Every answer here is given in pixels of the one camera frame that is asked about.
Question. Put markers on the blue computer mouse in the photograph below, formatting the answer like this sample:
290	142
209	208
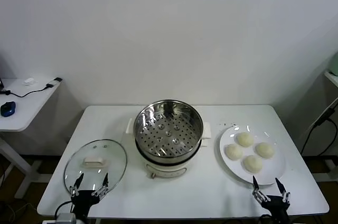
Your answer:
7	109

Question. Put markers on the grey usb adapter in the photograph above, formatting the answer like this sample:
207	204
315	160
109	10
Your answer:
55	81

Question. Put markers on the white shelf board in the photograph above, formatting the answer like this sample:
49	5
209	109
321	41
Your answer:
332	77

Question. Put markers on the white steamed baozi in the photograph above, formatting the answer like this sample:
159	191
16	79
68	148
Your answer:
252	164
264	150
233	152
244	139

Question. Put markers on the stainless steel steamer basket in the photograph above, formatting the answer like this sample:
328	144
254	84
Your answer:
169	134

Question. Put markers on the pale green container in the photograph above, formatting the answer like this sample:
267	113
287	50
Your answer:
334	64

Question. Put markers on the dark crumb specks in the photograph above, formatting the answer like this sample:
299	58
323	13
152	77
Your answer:
224	123

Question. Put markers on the white round plate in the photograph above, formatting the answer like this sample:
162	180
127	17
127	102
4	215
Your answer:
274	167

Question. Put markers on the small white plastic piece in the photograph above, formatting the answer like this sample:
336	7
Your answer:
29	81

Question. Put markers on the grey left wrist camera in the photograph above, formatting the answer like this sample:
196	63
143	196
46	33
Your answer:
64	219

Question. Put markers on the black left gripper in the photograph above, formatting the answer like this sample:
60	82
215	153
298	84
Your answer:
85	200

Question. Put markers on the cream electric cooking pot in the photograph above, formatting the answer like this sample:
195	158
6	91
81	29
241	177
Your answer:
163	169

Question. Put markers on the white side table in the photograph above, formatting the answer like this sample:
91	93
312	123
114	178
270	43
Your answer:
26	107

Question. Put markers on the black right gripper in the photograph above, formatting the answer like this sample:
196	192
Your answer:
277	208

